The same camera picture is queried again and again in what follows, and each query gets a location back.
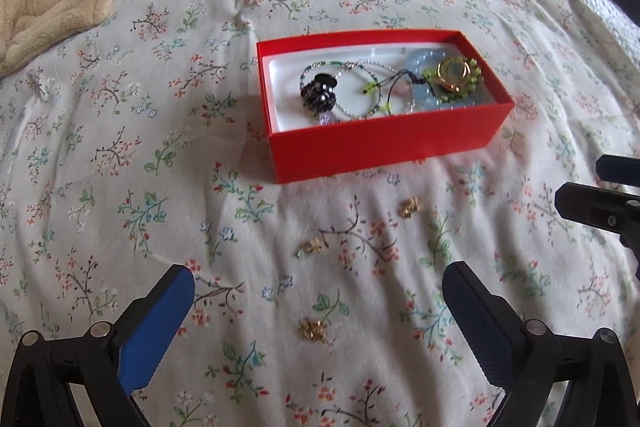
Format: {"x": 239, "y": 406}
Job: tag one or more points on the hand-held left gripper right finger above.
{"x": 475, "y": 322}

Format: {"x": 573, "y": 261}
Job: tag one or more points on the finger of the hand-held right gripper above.
{"x": 590, "y": 207}
{"x": 620, "y": 168}

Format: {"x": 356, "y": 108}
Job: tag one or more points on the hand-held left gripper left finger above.
{"x": 155, "y": 332}

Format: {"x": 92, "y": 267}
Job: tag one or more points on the gold earring with green stone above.
{"x": 312, "y": 247}

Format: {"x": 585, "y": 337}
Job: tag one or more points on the red cardboard box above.
{"x": 375, "y": 147}

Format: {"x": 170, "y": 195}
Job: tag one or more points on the black bead ball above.
{"x": 317, "y": 94}

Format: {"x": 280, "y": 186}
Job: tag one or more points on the floral bed sheet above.
{"x": 150, "y": 157}

